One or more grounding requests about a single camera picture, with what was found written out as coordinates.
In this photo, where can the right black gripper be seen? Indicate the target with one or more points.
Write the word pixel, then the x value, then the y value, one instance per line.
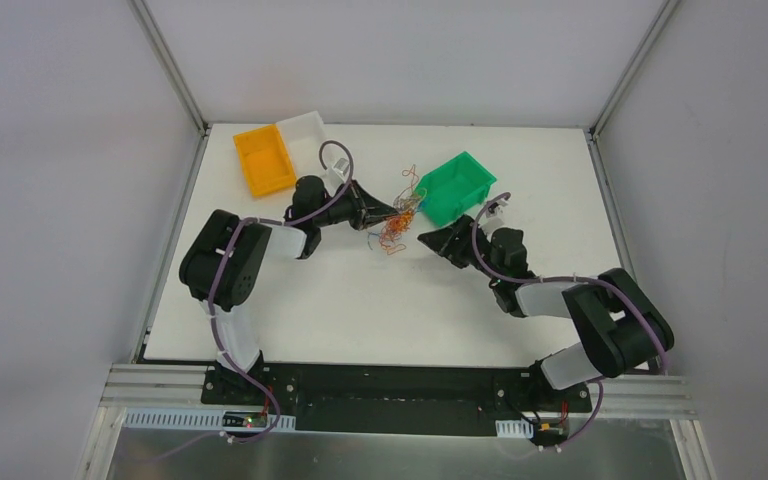
pixel 457 238

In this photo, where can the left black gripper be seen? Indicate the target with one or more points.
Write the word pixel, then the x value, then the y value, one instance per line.
pixel 358 206

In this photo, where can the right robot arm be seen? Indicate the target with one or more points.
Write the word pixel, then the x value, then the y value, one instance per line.
pixel 618 326

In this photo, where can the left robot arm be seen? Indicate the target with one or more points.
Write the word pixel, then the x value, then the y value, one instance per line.
pixel 221 267

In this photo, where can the green plastic bin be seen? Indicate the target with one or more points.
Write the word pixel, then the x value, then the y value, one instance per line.
pixel 451 189

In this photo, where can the white plastic bin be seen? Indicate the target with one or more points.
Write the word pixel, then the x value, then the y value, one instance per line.
pixel 303 136

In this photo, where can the orange plastic bin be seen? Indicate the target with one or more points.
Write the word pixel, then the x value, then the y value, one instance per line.
pixel 265 161

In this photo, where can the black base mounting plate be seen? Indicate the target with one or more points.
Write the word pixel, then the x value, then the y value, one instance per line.
pixel 447 401

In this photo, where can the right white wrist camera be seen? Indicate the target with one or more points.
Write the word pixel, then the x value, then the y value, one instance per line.
pixel 494 216

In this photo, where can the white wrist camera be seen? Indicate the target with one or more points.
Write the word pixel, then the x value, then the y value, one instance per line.
pixel 338 171
pixel 494 216

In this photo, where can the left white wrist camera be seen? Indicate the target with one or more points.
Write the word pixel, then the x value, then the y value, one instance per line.
pixel 338 171

